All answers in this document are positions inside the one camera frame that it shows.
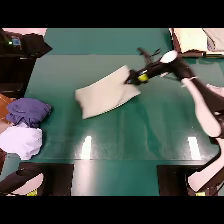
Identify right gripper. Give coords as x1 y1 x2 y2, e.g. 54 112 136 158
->
124 68 150 86

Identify cream garment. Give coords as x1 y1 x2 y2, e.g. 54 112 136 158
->
74 64 142 120

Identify pale pink garment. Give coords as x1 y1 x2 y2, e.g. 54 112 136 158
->
206 83 224 98

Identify purple garment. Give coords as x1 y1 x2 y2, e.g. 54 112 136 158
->
5 97 53 129

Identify white garment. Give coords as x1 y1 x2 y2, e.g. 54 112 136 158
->
0 124 44 161

